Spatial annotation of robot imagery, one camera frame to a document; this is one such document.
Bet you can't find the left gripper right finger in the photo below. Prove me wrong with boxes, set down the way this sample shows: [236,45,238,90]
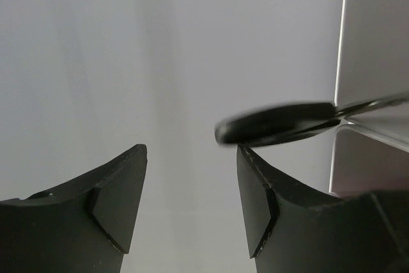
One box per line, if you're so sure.
[236,147,408,272]

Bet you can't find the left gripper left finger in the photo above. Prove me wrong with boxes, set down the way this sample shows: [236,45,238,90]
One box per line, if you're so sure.
[1,144,148,272]

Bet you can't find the black handled scissors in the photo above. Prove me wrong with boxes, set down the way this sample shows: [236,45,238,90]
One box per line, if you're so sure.
[214,91,408,148]

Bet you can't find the right white organizer tray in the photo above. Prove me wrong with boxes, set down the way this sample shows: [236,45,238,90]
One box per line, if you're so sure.
[329,0,408,197]

